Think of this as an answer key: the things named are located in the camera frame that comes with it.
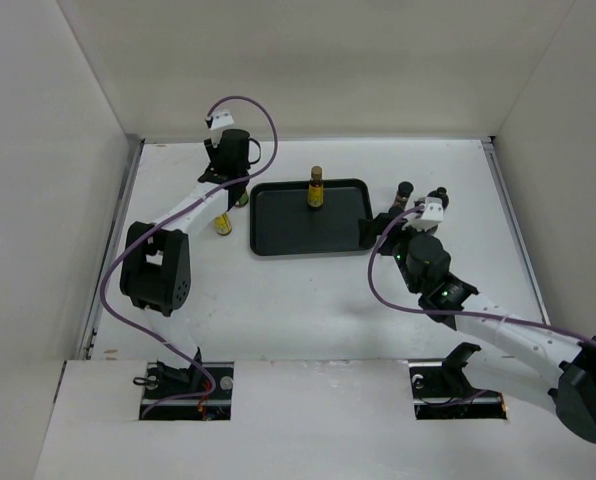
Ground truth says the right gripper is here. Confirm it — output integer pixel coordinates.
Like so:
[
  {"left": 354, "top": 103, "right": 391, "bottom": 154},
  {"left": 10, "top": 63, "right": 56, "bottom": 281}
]
[{"left": 359, "top": 213, "right": 431, "bottom": 294}]

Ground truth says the red chili sauce bottle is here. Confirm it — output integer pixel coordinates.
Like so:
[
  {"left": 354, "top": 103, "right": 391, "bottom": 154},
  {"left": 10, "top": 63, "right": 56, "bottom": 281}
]
[{"left": 234, "top": 192, "right": 249, "bottom": 208}]

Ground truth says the small yellow label bottle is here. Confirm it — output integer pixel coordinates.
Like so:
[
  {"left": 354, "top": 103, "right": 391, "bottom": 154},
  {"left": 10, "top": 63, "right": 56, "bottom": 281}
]
[{"left": 307, "top": 166, "right": 324, "bottom": 209}]

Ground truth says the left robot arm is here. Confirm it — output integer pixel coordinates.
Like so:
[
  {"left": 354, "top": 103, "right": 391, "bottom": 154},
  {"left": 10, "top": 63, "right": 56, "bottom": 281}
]
[{"left": 119, "top": 128, "right": 262, "bottom": 360}]

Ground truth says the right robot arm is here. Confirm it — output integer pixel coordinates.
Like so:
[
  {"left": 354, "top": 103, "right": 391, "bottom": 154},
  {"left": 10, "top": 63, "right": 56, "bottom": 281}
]
[{"left": 358, "top": 205, "right": 596, "bottom": 444}]

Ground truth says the far black cap spice jar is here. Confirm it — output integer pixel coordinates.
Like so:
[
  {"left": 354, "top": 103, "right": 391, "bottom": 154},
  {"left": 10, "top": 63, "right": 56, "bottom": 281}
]
[{"left": 392, "top": 181, "right": 414, "bottom": 210}]

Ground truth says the black plastic tray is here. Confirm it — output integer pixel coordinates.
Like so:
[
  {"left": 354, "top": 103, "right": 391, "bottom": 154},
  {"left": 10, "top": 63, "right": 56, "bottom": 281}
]
[{"left": 249, "top": 179, "right": 373, "bottom": 257}]

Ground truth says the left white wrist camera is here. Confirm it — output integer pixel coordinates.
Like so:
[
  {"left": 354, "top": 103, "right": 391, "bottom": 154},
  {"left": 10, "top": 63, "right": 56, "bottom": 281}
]
[{"left": 205, "top": 109, "right": 234, "bottom": 132}]

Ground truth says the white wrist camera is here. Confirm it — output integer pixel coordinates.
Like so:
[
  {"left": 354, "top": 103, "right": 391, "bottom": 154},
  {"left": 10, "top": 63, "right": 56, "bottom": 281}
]
[
  {"left": 409, "top": 197, "right": 445, "bottom": 232},
  {"left": 205, "top": 109, "right": 234, "bottom": 132}
]

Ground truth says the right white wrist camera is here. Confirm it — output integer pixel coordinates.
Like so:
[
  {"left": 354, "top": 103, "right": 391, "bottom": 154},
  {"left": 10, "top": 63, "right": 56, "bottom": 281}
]
[{"left": 409, "top": 197, "right": 445, "bottom": 232}]

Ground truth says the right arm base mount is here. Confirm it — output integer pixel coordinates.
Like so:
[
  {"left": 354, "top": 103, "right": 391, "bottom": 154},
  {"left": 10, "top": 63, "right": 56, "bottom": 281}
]
[{"left": 408, "top": 343, "right": 507, "bottom": 420}]

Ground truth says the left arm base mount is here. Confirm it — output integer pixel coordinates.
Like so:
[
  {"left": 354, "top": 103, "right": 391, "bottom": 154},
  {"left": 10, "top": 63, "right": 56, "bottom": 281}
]
[{"left": 133, "top": 361, "right": 235, "bottom": 422}]

